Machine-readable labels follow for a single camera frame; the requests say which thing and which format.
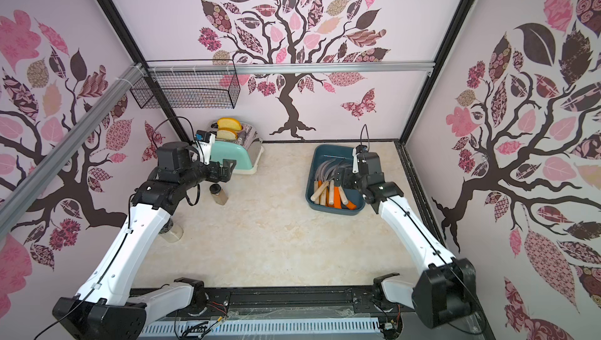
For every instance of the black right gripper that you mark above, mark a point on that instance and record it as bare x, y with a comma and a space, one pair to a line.
350, 180

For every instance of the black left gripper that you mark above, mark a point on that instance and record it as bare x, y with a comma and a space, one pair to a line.
225, 172

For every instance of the orange handle sickle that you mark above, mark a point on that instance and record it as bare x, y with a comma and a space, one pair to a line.
337, 204

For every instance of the teal plastic storage box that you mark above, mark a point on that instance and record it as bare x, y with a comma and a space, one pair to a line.
341, 154

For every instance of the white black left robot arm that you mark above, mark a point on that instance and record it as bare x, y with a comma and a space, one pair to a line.
103, 307

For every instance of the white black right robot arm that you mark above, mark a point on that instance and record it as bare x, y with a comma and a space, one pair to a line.
446, 288

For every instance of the black lid spice jar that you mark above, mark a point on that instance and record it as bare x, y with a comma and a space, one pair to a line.
218, 194

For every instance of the pale bread slice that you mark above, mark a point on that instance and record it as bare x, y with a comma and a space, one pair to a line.
227, 134

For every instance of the mint green toaster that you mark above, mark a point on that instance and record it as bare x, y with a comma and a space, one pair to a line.
246, 150

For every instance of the yellow bread slice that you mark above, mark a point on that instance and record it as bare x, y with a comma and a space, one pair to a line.
230, 124

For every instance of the clear glass jar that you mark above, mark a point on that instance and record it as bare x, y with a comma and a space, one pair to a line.
171, 231

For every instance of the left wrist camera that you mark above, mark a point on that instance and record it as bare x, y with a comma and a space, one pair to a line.
179, 162

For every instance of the black wire basket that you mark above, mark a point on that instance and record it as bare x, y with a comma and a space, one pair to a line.
188, 84

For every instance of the aluminium rail back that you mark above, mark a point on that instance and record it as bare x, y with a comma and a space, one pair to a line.
306, 68

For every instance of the aluminium rail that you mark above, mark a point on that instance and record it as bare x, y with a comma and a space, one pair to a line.
26, 193
306, 68

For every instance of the white vented cable duct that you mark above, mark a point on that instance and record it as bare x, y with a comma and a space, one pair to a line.
256, 327

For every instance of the aluminium rail left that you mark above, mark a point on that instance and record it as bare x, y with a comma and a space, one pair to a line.
26, 193

